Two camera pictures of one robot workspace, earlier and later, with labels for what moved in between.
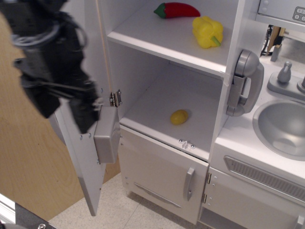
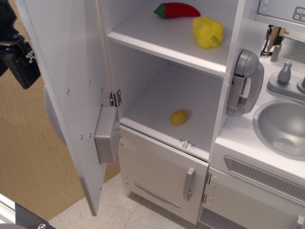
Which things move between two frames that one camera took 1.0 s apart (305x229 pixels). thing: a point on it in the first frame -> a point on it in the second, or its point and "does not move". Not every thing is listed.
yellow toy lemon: (178, 117) does not move
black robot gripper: (52, 67) -> (20, 58)
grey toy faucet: (281, 82) does not move
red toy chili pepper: (171, 9) does not move
